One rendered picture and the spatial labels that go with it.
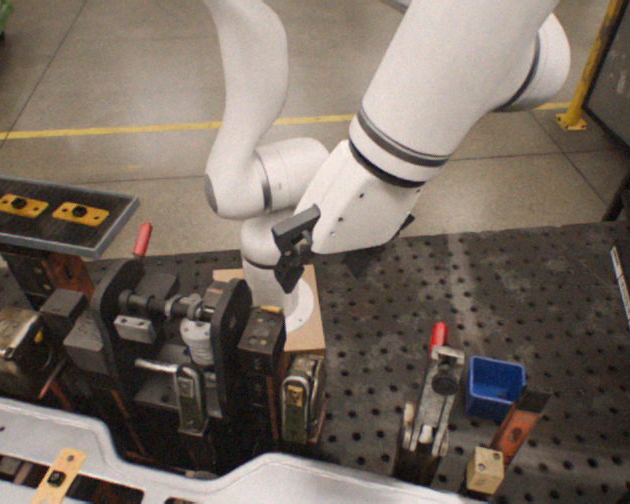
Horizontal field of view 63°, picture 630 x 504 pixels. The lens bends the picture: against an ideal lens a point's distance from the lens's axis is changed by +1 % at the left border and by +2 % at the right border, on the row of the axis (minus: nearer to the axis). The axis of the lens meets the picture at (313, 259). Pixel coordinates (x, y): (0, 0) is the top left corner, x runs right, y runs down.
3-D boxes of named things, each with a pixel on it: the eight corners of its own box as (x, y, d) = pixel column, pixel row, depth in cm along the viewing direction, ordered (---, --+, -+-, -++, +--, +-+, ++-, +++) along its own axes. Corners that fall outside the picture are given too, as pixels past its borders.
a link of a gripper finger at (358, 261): (389, 214, 54) (362, 255, 59) (367, 217, 52) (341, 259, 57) (406, 236, 53) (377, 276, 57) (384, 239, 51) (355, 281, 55)
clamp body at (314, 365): (274, 504, 95) (260, 401, 69) (290, 445, 103) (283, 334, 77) (323, 516, 94) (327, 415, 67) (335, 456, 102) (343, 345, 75)
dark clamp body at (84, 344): (112, 466, 100) (38, 353, 73) (143, 406, 109) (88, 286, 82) (162, 478, 99) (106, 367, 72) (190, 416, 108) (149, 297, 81)
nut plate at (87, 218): (51, 217, 82) (48, 211, 81) (66, 203, 85) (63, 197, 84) (96, 227, 81) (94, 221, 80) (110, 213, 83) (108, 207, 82)
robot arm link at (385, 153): (419, 95, 45) (402, 123, 47) (342, 90, 40) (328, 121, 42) (477, 156, 41) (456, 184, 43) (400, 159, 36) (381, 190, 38)
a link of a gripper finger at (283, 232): (353, 193, 46) (332, 235, 50) (280, 203, 42) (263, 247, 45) (360, 202, 45) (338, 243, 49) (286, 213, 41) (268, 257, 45)
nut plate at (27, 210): (-9, 208, 84) (-12, 203, 83) (8, 195, 86) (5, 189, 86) (34, 219, 82) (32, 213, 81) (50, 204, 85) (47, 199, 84)
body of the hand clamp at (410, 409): (377, 532, 92) (400, 442, 67) (382, 493, 96) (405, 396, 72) (410, 541, 91) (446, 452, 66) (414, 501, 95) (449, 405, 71)
